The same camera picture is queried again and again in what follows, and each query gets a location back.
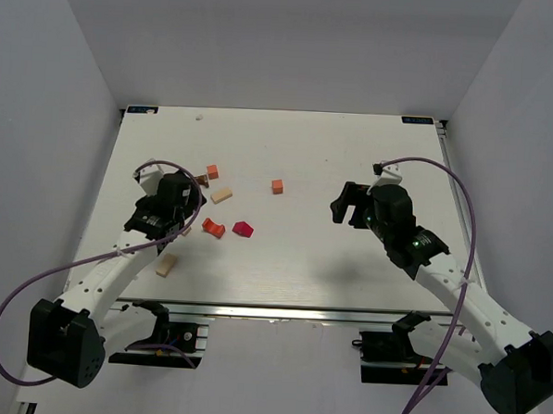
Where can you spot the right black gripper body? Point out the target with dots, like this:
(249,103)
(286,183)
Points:
(355,205)

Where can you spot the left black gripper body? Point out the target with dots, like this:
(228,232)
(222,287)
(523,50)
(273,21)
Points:
(195,195)

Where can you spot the brown wood block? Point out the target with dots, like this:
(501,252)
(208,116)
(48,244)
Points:
(203,180)

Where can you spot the natural wood block hotel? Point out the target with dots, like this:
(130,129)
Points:
(221,195)

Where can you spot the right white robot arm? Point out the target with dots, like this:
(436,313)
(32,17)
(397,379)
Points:
(511,363)

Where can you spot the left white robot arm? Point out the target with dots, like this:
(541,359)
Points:
(71,337)

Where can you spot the orange arch block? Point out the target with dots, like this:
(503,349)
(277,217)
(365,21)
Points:
(212,228)

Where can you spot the red roof block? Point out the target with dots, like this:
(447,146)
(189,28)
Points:
(243,229)

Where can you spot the orange cube left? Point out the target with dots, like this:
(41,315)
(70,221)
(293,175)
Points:
(212,172)

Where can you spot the orange cube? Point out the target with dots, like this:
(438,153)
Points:
(212,172)
(277,186)

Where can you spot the orange cube centre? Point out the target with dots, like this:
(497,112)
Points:
(277,186)

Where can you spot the right blue table label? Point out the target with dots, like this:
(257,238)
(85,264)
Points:
(417,120)

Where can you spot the blue table label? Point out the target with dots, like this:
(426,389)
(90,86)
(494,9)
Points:
(417,120)
(142,110)

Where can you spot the left blue table label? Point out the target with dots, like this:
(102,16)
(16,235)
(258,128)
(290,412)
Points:
(142,110)

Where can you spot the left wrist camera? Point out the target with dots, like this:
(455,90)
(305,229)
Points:
(148,178)

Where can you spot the aluminium table rail front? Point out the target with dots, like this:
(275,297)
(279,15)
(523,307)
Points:
(322,315)

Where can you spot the aluminium table rail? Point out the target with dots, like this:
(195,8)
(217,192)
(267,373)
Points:
(460,203)
(322,315)

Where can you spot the aluminium table rail right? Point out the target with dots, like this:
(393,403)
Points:
(460,203)

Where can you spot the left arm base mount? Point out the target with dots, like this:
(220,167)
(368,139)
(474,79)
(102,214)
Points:
(145,333)

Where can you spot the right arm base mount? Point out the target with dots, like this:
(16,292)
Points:
(386,355)

